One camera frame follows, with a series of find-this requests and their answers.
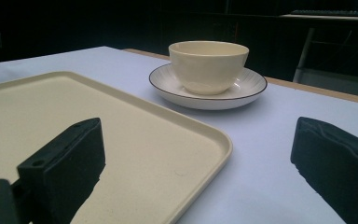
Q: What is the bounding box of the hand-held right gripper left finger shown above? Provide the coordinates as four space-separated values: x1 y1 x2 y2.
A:
16 117 106 224

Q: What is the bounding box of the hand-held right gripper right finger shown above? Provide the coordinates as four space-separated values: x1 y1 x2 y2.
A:
290 116 358 224

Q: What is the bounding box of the white plate with dark rim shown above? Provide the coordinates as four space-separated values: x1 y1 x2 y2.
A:
148 63 269 111

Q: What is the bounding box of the cream bowl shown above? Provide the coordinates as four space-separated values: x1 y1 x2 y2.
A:
168 40 250 96

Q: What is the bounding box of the cream plastic tray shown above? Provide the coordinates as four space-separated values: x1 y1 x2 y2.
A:
0 70 234 224

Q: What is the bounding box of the metal stand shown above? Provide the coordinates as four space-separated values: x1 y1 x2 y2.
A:
293 27 358 100

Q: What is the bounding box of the desk with light top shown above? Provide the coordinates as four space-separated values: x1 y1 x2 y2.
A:
279 13 358 22

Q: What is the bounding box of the black keyboard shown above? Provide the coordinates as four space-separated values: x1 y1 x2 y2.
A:
290 8 358 18

